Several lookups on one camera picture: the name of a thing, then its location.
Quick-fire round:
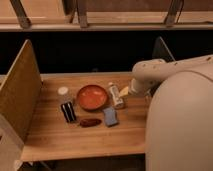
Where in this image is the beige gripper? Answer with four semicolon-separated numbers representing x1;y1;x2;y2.
119;79;148;97

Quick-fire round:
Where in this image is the white ceramic cup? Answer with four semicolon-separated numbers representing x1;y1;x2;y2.
57;86;74;104

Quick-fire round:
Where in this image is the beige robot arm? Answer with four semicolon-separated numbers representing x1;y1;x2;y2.
122;54;213;171

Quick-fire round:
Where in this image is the black striped eraser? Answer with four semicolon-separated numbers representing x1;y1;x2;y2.
61;102;76;123

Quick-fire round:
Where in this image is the small white bottle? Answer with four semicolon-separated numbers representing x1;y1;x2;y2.
108;82;124;109

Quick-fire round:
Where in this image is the blue sponge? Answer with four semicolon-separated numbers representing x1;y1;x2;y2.
103;107;118;127

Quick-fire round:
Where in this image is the orange red bowl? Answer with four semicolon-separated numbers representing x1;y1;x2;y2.
76;85;108;110

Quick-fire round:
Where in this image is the dark red brown object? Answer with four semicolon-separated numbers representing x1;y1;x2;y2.
80;118;101;128

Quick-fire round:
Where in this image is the right dark side panel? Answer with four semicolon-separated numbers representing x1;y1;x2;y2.
152;36;175;62

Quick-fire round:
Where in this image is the left wooden side panel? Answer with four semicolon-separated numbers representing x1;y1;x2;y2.
0;40;42;171

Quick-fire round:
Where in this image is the wooden shelf rail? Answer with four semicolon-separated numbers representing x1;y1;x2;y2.
0;0;213;32

